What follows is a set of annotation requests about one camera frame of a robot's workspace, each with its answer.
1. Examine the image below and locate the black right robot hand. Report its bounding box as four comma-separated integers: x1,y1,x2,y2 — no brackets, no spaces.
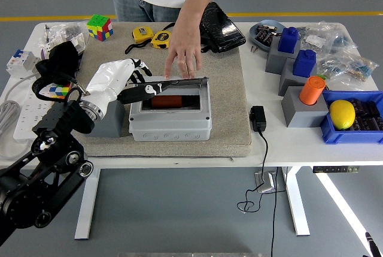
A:
364,231,381,257

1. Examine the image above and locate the person's left hand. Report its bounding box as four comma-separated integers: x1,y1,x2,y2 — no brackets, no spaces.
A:
163,25,203,80

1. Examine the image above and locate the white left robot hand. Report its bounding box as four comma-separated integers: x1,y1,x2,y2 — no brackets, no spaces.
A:
84,58,168,111

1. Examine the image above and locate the smoky transparent box lid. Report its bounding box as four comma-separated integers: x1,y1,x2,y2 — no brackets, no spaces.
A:
127,76,209,90

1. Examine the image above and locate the orange cylinder battery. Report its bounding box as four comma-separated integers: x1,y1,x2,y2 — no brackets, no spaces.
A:
151,95,184,109
299,75,326,105

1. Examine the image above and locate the small white socket box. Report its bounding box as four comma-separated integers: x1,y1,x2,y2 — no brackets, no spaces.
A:
71,34,87,53

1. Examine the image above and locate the blue block battery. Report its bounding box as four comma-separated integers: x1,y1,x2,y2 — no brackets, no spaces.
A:
277,26,300,53
292,49,317,78

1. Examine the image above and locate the shiny black pouch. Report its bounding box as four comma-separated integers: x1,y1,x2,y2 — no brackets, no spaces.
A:
163,1,247,54

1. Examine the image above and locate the grey block with round hole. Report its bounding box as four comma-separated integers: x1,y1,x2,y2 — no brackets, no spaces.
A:
86,98,126,138

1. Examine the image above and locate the black glove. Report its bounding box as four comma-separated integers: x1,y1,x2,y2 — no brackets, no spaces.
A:
35,41,83,86

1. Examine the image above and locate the rubik's cube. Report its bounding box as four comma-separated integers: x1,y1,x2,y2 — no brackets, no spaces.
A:
40,82,72,99
86,14,114,42

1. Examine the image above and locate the clear bag of small hardware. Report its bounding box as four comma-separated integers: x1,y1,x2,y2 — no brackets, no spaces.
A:
44,22,90,54

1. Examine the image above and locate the blue-grey dish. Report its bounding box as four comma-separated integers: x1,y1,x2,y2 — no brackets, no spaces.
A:
249,19,288,52

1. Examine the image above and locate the grey-brown mat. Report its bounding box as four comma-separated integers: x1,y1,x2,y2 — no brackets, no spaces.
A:
56,22,252,158

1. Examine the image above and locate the small black capacitor pile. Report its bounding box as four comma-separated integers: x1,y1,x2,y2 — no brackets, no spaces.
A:
255,24,277,45

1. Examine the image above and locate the black table control panel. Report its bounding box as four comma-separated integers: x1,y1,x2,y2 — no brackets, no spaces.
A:
312,165,360,174

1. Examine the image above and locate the white table leg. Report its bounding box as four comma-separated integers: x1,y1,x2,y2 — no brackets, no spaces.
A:
281,166,311,237
74,167,101,240

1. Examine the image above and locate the grey block holder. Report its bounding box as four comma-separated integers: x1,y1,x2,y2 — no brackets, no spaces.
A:
265,37,301,75
281,86,329,128
278,58,317,97

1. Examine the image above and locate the white blue circuit breaker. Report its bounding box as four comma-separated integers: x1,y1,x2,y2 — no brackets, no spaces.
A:
6,49,39,78

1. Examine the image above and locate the white power strip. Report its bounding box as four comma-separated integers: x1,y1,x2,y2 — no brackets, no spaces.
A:
13,80,60,143

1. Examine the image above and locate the black power adapter plug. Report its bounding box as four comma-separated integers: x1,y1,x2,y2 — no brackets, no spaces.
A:
249,105,267,133

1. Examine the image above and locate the blue plastic bin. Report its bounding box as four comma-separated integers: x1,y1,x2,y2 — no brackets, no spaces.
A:
318,90,383,146

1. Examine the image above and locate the clear bag with white label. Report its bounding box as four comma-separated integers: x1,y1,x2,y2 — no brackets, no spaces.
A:
299,25,333,57

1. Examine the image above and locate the yellow lemon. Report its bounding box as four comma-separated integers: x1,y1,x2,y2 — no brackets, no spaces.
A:
329,99,356,131

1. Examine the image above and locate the clear bag of blue parts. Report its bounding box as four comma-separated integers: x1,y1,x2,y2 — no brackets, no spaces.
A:
327,22,360,57

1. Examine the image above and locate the yellow tape measure with strap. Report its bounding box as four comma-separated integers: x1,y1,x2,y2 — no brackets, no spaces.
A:
124,26,155,55

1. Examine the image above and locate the grey electrical enclosure box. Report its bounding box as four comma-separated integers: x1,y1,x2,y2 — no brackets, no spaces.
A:
128,84,212,142

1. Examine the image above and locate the silver metal bracket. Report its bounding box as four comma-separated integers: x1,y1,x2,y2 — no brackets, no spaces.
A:
254,171,276,194

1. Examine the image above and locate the black adapter cord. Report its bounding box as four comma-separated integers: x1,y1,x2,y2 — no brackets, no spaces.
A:
237,130,287,257

